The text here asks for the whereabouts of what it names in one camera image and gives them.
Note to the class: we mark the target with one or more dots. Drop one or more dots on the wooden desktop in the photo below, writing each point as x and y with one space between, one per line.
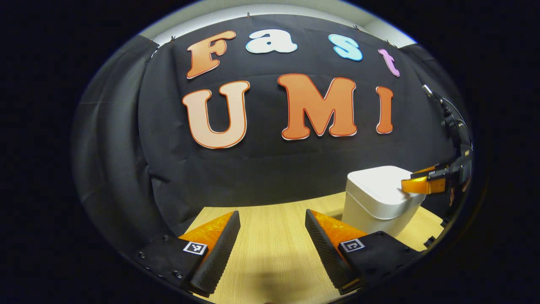
274 253

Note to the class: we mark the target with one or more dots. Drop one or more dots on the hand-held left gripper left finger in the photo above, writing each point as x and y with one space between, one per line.
217 257

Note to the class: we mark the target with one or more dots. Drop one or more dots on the black backdrop cloth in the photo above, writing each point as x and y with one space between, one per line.
261 173

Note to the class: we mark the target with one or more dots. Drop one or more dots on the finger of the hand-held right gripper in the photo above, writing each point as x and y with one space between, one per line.
422 185
438 169

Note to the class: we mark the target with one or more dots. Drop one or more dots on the white desktop garbage bin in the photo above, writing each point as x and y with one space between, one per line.
375 198

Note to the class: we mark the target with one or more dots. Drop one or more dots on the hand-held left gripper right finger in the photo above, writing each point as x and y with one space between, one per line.
325 255

